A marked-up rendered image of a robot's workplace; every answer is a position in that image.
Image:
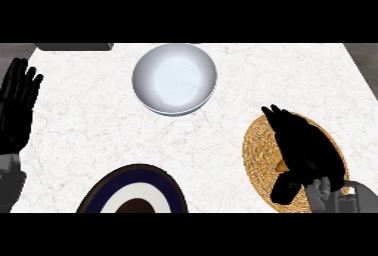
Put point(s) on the dark blue and white plate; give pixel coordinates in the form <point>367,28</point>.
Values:
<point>134,193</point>

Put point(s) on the pale grey bowl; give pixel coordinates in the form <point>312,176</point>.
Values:
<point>175,79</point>

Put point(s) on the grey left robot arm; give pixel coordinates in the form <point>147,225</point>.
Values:
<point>10,181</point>

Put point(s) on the round woven straw placemat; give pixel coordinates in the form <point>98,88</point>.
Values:
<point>261,156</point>

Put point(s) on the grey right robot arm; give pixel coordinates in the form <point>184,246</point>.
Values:
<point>345,198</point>

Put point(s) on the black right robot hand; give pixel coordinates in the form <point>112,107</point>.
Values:
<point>305,150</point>

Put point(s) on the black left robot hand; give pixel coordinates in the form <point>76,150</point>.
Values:
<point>16,110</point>

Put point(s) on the dark grey flat appliance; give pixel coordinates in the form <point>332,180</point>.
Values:
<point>75,46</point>

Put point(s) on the golden brown croissant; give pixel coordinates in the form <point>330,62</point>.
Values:
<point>281,166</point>

